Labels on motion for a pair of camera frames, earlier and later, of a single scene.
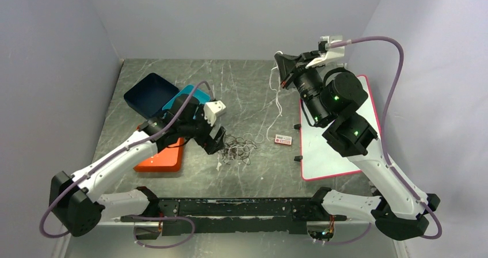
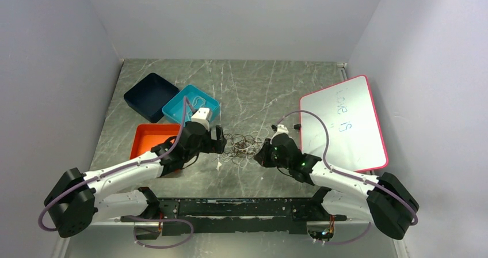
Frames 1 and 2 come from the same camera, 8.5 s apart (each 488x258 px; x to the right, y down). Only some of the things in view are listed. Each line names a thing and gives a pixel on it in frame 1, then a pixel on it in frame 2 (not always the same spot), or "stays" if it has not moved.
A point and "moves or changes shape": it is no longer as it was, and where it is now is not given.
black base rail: x=191 y=216 stays
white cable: x=277 y=97 moves or changes shape
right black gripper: x=286 y=63 to x=262 y=156
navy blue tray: x=148 y=97 stays
